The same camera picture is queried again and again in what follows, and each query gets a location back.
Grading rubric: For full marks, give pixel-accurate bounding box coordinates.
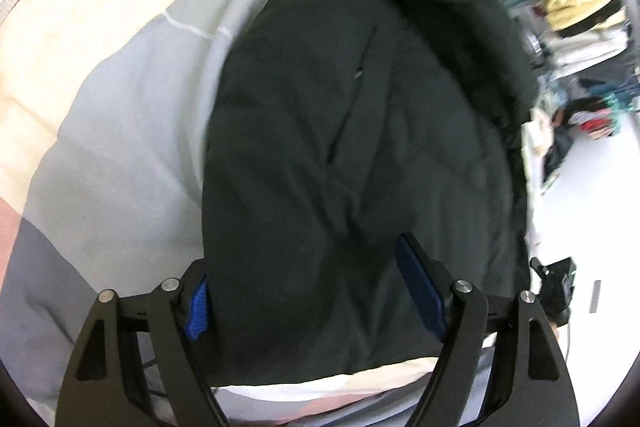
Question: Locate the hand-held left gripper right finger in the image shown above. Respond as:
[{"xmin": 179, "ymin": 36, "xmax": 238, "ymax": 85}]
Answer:
[{"xmin": 395, "ymin": 233, "xmax": 581, "ymax": 427}]

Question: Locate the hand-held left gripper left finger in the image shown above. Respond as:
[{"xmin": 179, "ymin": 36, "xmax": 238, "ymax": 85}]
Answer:
[{"xmin": 56, "ymin": 259, "xmax": 231, "ymax": 427}]

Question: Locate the black puffer jacket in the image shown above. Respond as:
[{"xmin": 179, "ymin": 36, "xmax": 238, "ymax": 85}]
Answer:
[{"xmin": 201, "ymin": 0, "xmax": 540, "ymax": 389}]

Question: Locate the patchwork bed blanket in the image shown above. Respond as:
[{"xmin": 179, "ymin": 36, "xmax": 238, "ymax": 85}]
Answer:
[{"xmin": 0, "ymin": 0, "xmax": 503, "ymax": 427}]

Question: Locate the white hoodie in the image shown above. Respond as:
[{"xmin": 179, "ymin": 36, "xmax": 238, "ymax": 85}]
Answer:
[{"xmin": 542, "ymin": 27, "xmax": 632, "ymax": 72}]

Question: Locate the yellow fleece jacket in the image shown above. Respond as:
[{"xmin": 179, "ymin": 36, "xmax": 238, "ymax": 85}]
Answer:
[{"xmin": 544, "ymin": 0, "xmax": 627, "ymax": 34}]

